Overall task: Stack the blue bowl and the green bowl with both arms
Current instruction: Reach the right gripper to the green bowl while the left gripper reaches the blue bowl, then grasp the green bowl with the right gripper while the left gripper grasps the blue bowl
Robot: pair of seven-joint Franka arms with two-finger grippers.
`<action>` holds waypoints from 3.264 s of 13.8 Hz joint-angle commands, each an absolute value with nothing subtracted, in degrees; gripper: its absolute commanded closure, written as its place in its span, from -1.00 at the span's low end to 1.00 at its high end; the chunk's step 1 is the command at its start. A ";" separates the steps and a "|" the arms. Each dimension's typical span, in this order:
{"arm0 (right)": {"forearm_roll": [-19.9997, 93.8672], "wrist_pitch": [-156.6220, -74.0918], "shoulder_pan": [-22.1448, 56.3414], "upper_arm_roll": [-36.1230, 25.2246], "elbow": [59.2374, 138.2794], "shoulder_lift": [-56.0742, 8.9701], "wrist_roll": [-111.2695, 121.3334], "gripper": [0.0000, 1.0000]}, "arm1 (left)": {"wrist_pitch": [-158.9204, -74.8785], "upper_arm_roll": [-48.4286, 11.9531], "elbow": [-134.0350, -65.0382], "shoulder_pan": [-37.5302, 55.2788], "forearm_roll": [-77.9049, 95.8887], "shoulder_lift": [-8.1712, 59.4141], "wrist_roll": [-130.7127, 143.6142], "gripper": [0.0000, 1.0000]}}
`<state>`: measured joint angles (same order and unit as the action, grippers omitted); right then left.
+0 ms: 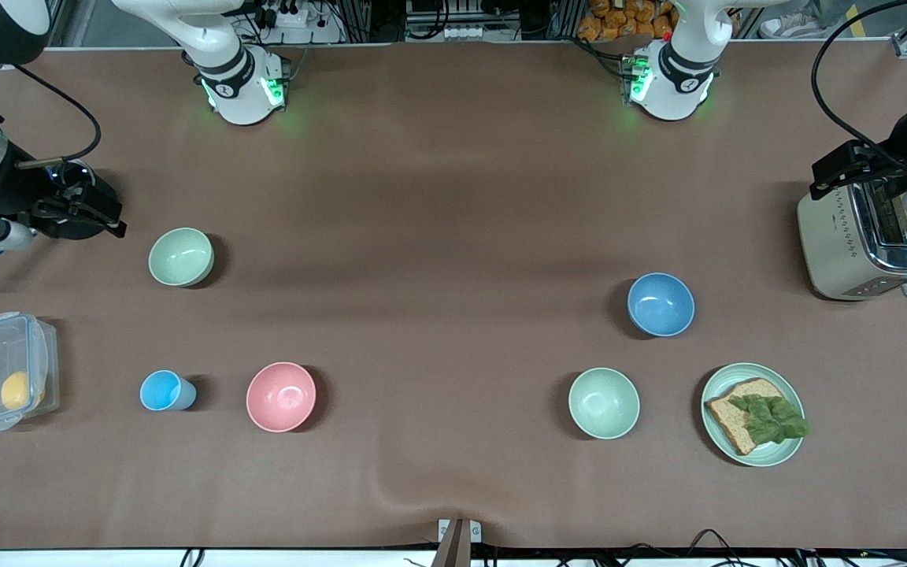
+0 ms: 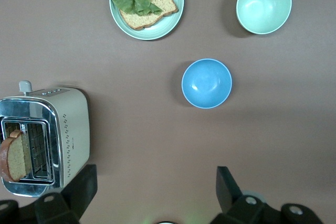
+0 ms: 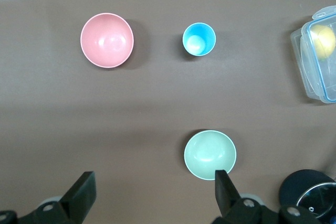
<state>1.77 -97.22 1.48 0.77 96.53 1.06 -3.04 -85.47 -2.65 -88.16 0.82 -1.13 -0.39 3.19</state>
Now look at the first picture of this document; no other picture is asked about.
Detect pale green plate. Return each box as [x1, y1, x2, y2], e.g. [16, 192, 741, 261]
[700, 362, 806, 468]

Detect yellow lemon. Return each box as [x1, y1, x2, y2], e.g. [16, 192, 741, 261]
[1, 371, 46, 411]

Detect white shoe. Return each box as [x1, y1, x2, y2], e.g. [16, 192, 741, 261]
[759, 12, 820, 40]

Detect black floor cable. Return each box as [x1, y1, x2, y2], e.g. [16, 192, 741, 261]
[686, 529, 746, 567]

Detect blue bowl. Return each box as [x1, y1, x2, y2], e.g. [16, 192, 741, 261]
[627, 272, 696, 338]

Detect brown bread slice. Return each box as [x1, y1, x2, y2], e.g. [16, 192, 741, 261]
[705, 377, 789, 457]

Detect light blue cup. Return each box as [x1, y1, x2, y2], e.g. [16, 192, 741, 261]
[139, 369, 198, 413]

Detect white power strip box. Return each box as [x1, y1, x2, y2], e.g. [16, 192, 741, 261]
[253, 0, 344, 46]

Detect metal camera bracket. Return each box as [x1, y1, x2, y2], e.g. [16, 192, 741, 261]
[431, 518, 483, 567]

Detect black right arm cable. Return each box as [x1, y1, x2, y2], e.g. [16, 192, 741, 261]
[0, 63, 102, 166]

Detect pink bowl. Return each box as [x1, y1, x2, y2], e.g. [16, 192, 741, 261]
[246, 361, 318, 433]

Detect brown table mat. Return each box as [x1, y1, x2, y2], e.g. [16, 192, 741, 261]
[0, 39, 907, 552]

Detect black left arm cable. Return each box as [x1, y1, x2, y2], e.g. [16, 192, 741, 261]
[810, 0, 907, 154]

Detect pale green bowl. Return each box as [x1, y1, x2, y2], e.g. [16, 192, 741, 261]
[568, 367, 641, 440]
[147, 227, 216, 288]

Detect green lettuce leaf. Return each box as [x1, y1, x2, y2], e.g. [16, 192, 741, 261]
[728, 394, 810, 446]

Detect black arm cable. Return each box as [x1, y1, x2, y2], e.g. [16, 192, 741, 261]
[810, 0, 907, 154]
[0, 63, 102, 166]

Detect cream and chrome toaster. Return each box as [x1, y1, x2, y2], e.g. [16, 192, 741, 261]
[797, 177, 907, 302]

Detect long white power strip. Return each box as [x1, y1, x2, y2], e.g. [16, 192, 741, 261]
[444, 24, 521, 42]

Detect orange snack bags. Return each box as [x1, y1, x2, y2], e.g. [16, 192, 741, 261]
[578, 0, 679, 42]

